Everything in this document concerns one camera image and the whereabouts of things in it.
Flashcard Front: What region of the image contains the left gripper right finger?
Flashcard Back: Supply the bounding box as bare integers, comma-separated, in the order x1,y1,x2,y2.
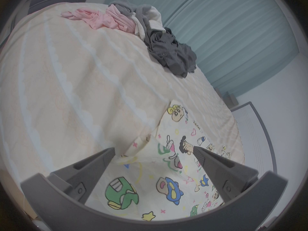
194,146,259,203

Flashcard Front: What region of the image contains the bed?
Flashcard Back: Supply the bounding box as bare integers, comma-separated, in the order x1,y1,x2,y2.
0,3,277,222

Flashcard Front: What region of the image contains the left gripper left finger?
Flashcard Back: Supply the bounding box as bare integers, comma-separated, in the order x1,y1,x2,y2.
49,147,116,203

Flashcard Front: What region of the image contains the grey and white garment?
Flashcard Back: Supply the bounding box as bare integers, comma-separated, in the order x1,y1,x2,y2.
108,0,166,37

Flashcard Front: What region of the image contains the black shirt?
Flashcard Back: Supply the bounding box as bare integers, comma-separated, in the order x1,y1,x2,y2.
144,27,197,78

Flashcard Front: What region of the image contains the grey bedside table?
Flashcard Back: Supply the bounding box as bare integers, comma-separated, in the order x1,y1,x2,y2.
215,88,239,107

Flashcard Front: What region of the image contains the white printed pyjama top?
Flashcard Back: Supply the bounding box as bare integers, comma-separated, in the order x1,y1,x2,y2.
84,100,244,222

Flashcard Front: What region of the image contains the pink garment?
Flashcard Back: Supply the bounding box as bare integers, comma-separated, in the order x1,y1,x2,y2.
61,7,136,34

